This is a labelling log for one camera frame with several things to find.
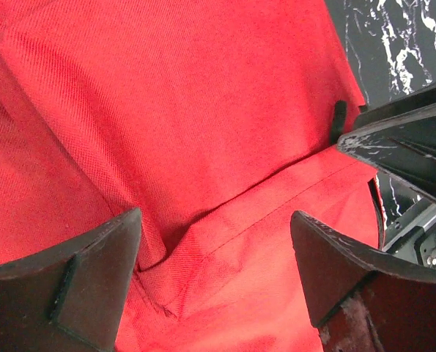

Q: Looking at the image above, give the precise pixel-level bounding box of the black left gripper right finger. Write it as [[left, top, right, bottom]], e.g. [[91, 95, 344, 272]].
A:
[[290, 211, 436, 351]]

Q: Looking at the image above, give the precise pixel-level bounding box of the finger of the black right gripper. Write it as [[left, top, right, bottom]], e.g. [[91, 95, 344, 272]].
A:
[[337, 82, 436, 203]]

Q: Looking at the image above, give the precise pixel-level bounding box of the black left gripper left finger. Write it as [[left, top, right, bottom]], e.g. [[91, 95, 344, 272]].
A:
[[0, 208, 141, 351]]

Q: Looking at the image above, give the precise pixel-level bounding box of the red backpack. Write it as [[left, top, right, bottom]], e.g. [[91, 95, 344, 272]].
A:
[[0, 1, 377, 351]]

